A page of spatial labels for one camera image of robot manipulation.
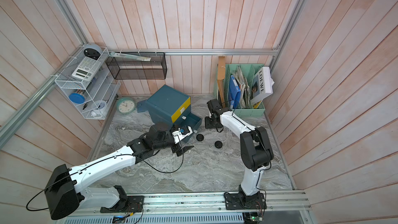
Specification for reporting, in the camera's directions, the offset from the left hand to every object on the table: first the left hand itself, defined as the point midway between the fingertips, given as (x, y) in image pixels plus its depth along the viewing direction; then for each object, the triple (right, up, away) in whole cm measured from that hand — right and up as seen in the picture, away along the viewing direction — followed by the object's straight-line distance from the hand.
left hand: (187, 138), depth 76 cm
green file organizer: (+32, +32, +21) cm, 50 cm away
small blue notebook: (-35, +16, +35) cm, 52 cm away
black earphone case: (+7, -3, +20) cm, 21 cm away
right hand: (+13, +6, +20) cm, 25 cm away
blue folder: (+29, +25, +19) cm, 43 cm away
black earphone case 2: (+18, -7, +17) cm, 26 cm away
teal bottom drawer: (+2, +7, +28) cm, 29 cm away
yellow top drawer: (-6, +12, +11) cm, 18 cm away
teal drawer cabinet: (-10, +16, +10) cm, 21 cm away
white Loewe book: (+44, +29, +14) cm, 54 cm away
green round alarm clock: (-44, +17, +29) cm, 55 cm away
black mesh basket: (-46, +42, +27) cm, 68 cm away
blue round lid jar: (-56, +20, +1) cm, 59 cm away
